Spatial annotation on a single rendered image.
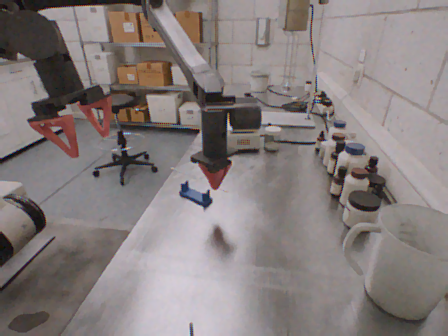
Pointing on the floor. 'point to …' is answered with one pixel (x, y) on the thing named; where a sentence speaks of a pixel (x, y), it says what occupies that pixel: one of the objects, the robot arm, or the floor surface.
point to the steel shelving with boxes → (130, 75)
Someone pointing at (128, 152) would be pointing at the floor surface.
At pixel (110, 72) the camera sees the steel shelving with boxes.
